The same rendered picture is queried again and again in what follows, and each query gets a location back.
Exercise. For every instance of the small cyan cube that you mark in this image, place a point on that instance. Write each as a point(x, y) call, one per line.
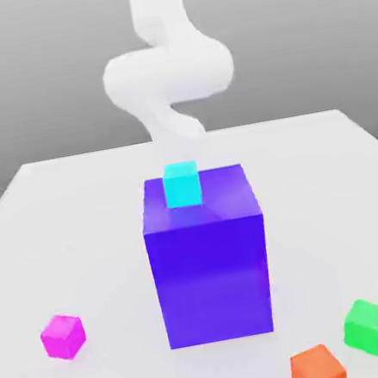
point(181, 186)

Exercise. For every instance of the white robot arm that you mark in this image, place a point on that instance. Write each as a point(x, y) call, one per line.
point(168, 73)

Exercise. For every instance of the large purple box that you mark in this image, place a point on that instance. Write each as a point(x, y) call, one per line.
point(211, 276)

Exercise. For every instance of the small green cube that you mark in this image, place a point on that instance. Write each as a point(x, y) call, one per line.
point(367, 327)

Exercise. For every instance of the small magenta cube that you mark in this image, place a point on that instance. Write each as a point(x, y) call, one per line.
point(63, 337)

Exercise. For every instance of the small orange cube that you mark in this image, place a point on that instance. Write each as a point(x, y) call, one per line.
point(317, 369)

